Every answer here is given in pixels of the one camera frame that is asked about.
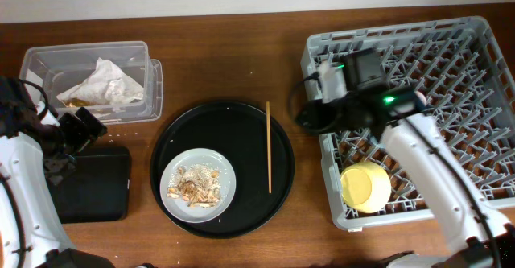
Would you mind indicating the round black serving tray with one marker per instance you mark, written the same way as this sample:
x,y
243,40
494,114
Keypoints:
x,y
238,131

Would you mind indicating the white napkin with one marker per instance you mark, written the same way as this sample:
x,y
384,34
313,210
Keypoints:
x,y
123,91

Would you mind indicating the food scraps with rice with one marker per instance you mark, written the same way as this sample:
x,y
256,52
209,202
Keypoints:
x,y
197,185

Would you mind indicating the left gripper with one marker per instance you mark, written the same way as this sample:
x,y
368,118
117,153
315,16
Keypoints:
x,y
84,134

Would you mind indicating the black rectangular tray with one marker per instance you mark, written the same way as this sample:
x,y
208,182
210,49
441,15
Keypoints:
x,y
97,190

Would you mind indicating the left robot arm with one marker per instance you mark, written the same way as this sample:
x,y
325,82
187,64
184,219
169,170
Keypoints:
x,y
32,135

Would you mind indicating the pink cup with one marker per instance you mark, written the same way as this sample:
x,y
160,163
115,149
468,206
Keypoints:
x,y
421,97

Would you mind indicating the wooden chopstick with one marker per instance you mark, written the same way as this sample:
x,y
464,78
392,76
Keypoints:
x,y
268,146

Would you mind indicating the clear plastic bin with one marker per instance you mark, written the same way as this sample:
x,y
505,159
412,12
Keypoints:
x,y
59,68

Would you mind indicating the brown snack wrapper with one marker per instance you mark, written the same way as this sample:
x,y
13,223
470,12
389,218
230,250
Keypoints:
x,y
77,103

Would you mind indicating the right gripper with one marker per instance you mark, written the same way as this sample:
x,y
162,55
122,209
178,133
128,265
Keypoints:
x,y
319,121

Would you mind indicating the grey dishwasher rack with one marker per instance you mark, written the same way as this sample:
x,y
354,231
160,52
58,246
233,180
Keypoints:
x,y
458,66

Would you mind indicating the yellow bowl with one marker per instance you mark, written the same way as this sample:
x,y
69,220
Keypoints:
x,y
366,187

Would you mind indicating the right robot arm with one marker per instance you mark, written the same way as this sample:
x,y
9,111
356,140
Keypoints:
x,y
477,234

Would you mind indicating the grey plate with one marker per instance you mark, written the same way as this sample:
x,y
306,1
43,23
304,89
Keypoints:
x,y
178,208

